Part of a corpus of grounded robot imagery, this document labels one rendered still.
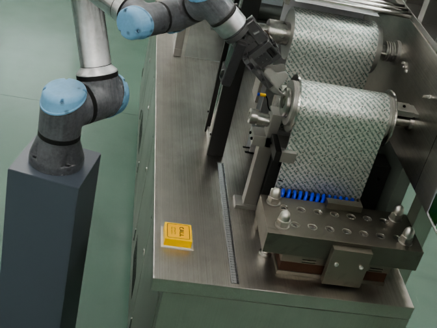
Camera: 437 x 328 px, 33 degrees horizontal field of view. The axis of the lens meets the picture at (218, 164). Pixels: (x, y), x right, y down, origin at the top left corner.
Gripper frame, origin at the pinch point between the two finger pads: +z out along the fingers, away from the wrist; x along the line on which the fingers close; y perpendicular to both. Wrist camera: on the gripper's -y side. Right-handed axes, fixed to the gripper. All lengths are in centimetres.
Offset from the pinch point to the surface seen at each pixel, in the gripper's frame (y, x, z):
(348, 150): 5.7, -6.9, 22.1
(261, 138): -11.0, 0.4, 8.6
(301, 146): -2.8, -6.9, 13.0
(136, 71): -112, 267, 63
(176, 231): -39.3, -16.7, 7.1
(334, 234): -7.3, -24.0, 29.0
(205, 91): -33, 70, 18
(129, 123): -114, 199, 61
